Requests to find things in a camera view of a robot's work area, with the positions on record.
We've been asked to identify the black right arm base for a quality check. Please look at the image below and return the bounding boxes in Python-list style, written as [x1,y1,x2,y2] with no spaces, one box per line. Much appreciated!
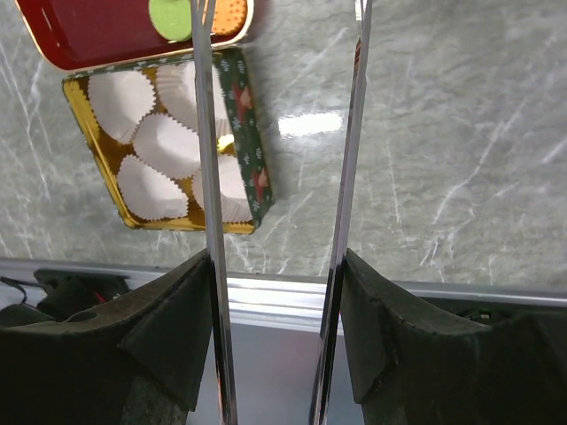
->
[1,269,130,328]

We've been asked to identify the white paper cup bottom-right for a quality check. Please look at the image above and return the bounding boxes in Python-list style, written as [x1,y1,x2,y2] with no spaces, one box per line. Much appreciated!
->
[189,154,252,223]

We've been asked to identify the white paper cup top-right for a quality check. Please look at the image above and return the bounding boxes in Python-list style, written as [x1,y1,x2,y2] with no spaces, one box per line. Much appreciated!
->
[156,61,232,138]

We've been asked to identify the white paper cup bottom-left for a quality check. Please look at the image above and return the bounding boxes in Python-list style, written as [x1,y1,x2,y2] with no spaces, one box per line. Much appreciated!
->
[117,155,189,220]

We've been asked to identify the white paper cup top-left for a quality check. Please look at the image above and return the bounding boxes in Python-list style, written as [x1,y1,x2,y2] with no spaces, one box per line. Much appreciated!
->
[88,71,156,144]

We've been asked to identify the orange round waffle cookie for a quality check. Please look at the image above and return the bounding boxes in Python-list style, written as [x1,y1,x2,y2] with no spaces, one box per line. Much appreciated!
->
[212,0,248,36]

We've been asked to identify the green round macaron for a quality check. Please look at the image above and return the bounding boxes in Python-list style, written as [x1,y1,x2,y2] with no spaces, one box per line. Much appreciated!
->
[148,0,192,42]

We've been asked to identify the red rectangular tray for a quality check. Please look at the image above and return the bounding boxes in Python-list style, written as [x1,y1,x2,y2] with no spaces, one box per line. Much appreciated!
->
[15,0,254,72]

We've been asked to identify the silver metal tongs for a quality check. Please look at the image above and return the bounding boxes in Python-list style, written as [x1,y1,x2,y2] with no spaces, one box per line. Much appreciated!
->
[190,1,373,424]

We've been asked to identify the green gold cookie tin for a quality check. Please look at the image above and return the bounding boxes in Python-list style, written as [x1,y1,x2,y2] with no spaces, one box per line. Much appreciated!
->
[62,48,274,234]

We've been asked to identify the white paper cup centre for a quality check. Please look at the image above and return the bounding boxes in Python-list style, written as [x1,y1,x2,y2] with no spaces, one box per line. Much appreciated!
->
[132,113,200,179]

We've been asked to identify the aluminium mounting rail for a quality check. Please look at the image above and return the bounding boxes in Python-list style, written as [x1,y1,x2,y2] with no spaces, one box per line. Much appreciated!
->
[1,258,566,332]

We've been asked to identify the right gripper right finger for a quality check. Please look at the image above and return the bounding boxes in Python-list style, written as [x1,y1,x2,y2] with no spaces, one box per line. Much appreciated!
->
[340,252,566,424]

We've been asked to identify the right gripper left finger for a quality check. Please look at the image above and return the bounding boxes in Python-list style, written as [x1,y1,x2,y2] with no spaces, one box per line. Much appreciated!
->
[1,252,212,424]

